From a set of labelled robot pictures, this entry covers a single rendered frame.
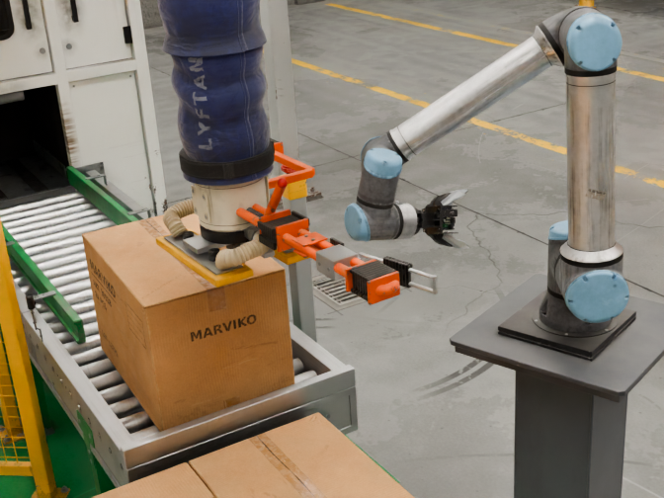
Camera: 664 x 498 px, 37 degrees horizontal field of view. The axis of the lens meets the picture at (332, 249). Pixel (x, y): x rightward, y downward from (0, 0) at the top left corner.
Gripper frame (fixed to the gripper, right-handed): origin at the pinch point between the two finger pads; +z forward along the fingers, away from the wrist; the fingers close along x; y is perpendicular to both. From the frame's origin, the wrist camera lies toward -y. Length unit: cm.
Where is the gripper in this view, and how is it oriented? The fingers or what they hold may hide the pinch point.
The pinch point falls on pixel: (466, 218)
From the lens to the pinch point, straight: 263.4
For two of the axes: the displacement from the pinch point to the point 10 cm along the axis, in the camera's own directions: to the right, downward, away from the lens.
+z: 8.6, -0.4, 5.1
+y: 5.1, 0.0, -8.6
